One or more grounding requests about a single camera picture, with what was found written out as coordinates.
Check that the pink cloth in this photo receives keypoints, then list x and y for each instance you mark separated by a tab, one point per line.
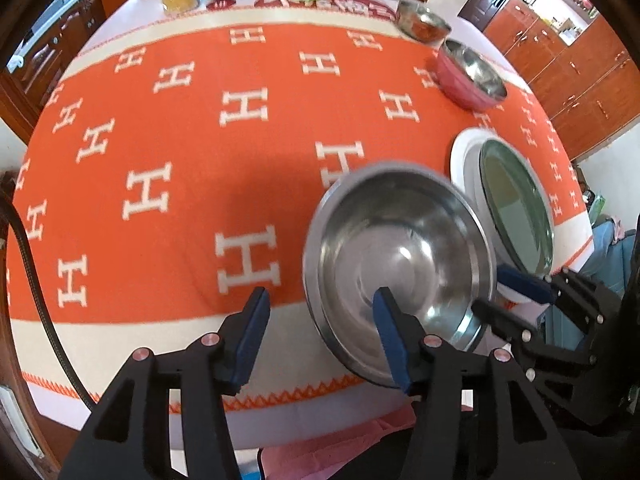
320	460

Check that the orange patterned blanket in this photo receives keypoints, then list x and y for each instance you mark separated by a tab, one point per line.
175	110

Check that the blue sofa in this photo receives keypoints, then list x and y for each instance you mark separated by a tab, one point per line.
607	245

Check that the green packet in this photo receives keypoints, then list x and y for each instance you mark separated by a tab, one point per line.
597	205

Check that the white plate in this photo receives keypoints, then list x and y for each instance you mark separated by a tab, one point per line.
465	170

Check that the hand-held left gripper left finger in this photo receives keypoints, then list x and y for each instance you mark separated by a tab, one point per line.
250	340

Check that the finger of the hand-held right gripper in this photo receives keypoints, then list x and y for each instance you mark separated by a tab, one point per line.
505	322
525	287

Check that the green plate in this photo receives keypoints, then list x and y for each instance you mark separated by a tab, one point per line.
515	200

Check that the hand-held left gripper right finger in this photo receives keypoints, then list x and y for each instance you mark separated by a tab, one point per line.
390	340

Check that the large steel bowl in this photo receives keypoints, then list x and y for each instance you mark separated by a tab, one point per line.
400	240

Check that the small steel bowl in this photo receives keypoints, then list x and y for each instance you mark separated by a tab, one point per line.
425	17

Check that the wooden kitchen cabinet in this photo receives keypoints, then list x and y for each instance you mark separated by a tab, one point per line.
55	45

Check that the wooden wall cabinet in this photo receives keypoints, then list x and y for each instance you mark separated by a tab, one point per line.
575	75

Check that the pink-sided steel bowl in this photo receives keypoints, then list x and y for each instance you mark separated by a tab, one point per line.
465	85

